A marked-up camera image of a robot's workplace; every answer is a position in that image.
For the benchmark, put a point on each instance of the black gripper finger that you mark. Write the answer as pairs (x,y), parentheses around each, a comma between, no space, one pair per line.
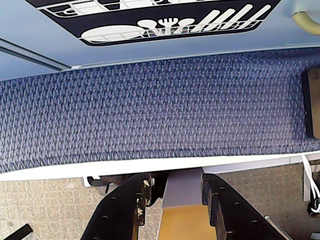
(237,217)
(117,215)

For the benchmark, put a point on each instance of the black table clamp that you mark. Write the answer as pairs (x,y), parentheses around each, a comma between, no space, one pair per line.
(112,182)

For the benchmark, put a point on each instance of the black flat bar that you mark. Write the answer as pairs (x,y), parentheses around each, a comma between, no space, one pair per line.
(17,232)

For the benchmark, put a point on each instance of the blue door with dishrack print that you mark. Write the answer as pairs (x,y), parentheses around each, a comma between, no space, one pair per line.
(100,55)

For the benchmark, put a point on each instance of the blue toy kitchen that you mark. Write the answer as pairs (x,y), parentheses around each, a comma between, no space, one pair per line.
(175,52)

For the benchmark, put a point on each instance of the black dishrack print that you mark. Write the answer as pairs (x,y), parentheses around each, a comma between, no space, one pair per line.
(120,18)

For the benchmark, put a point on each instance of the gray and yellow post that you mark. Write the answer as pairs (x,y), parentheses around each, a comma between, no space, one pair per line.
(182,190)

